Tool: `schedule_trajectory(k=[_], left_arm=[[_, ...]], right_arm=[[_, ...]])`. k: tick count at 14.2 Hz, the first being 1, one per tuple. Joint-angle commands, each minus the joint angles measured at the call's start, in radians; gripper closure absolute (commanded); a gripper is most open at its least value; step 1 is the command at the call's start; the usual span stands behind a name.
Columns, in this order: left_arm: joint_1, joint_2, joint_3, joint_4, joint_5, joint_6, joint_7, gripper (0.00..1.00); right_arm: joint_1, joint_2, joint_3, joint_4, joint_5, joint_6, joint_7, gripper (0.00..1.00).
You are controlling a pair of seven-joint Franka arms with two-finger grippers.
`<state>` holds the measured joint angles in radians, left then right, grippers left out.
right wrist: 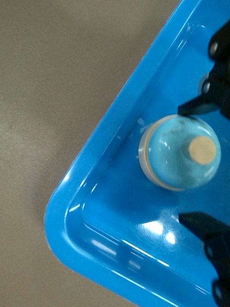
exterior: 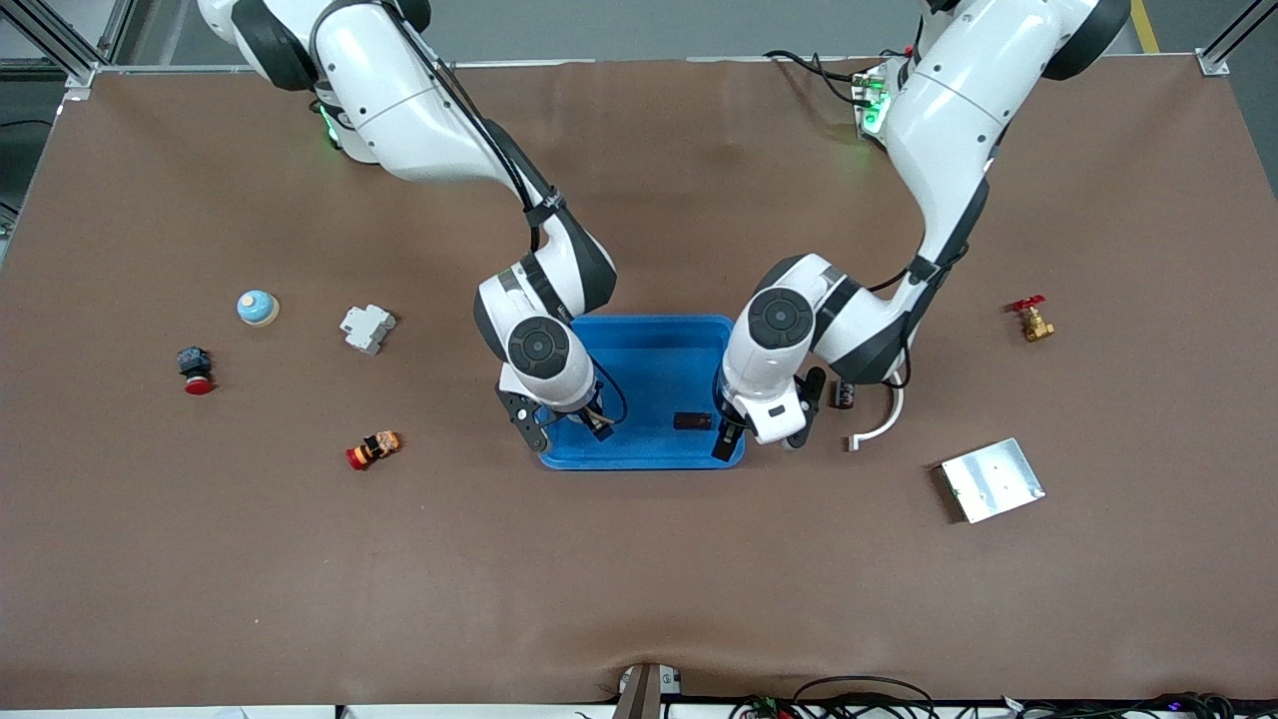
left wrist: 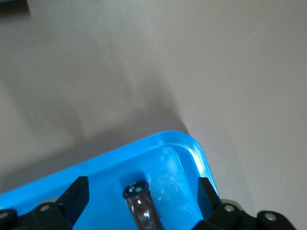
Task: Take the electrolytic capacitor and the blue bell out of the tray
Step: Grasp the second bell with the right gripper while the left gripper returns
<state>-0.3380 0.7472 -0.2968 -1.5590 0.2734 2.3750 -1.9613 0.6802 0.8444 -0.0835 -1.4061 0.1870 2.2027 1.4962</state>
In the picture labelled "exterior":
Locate blue plastic tray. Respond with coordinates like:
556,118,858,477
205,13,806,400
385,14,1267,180
537,316,746,470

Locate red emergency stop yellow collar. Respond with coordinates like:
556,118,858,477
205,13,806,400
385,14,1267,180
345,430,402,471

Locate white circuit breaker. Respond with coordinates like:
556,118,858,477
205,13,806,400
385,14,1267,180
339,305,397,357

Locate silver metal plate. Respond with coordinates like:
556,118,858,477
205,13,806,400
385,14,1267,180
939,437,1046,524

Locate white curved plastic bracket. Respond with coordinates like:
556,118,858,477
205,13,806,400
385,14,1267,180
848,382,906,452

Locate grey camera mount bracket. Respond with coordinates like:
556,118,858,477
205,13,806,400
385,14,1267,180
612,662,686,719

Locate black looped cable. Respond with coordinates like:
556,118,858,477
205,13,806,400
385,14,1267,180
794,676,937,719

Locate brass valve red handle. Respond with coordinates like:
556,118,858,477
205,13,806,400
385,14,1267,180
1011,297,1056,343

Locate black base cable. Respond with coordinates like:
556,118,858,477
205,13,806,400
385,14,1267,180
764,48,872,106

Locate black cable bundle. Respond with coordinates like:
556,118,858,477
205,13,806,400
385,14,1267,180
939,689,1278,719

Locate aluminium frame profile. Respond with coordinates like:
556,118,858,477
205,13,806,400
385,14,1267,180
1196,0,1278,78
0,0,136,89

